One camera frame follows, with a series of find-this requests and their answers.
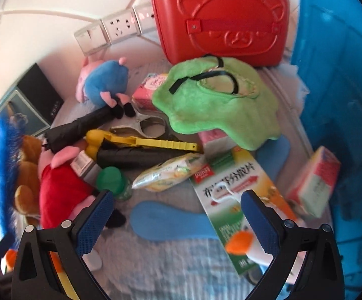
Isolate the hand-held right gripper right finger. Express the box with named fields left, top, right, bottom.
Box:
left=241, top=189, right=345, bottom=300

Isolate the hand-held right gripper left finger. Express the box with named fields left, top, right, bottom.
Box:
left=11, top=189, right=114, bottom=300

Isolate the white plush toy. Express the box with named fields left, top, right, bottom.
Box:
left=211, top=187, right=307, bottom=286

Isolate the blue plastic crate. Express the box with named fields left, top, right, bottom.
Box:
left=289, top=0, right=362, bottom=288

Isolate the red dress pig plush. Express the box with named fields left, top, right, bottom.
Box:
left=37, top=140, right=126, bottom=270

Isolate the green cap bottle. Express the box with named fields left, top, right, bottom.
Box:
left=96, top=166, right=133, bottom=202

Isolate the green white medicine box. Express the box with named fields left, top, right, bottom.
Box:
left=189, top=148, right=299, bottom=276

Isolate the small white barcode box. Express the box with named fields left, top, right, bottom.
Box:
left=70, top=151, right=102, bottom=184

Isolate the blue foam insole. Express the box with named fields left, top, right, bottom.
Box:
left=255, top=137, right=291, bottom=179
left=130, top=201, right=229, bottom=243

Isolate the black folded umbrella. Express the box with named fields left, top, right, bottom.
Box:
left=97, top=144, right=201, bottom=171
left=43, top=106, right=116, bottom=153

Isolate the brown teddy bear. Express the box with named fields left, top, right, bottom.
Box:
left=13, top=134, right=44, bottom=223

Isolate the yellow snack packet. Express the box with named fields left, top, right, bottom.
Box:
left=131, top=153, right=207, bottom=193

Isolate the yellow plastic tool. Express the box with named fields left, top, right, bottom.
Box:
left=85, top=129, right=201, bottom=157

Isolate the blue fuzzy brush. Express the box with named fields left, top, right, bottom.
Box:
left=0, top=112, right=26, bottom=248

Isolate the green frog eye mask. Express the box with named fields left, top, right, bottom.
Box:
left=152, top=54, right=282, bottom=151

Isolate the dark gift bag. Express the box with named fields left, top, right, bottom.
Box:
left=0, top=62, right=65, bottom=136

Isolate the blue pig plush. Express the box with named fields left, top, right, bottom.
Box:
left=75, top=57, right=135, bottom=117

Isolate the red carrying case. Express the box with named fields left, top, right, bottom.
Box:
left=151, top=0, right=291, bottom=68

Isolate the white wall switch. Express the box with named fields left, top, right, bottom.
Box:
left=74, top=21, right=111, bottom=54

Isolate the white wall socket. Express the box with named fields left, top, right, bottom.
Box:
left=133, top=4, right=156, bottom=34
left=102, top=10, right=141, bottom=45

